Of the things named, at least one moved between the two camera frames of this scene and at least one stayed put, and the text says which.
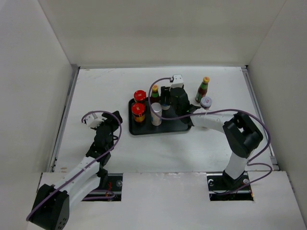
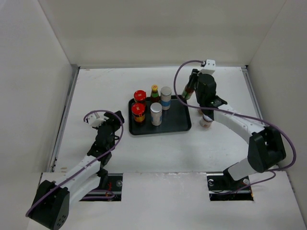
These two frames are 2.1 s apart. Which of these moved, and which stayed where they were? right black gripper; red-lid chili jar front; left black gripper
Moved: right black gripper
Stayed: left black gripper; red-lid chili jar front
